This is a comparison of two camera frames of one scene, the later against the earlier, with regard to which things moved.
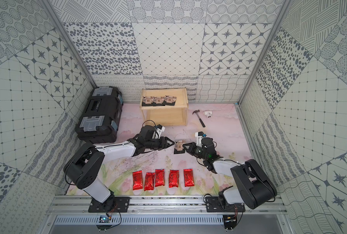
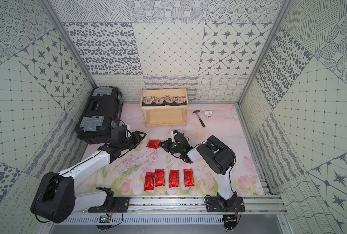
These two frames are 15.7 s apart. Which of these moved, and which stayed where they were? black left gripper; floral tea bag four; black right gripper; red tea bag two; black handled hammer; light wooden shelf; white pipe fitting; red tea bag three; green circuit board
Moved: black left gripper; black right gripper; floral tea bag four
Stayed: red tea bag two; black handled hammer; green circuit board; white pipe fitting; light wooden shelf; red tea bag three
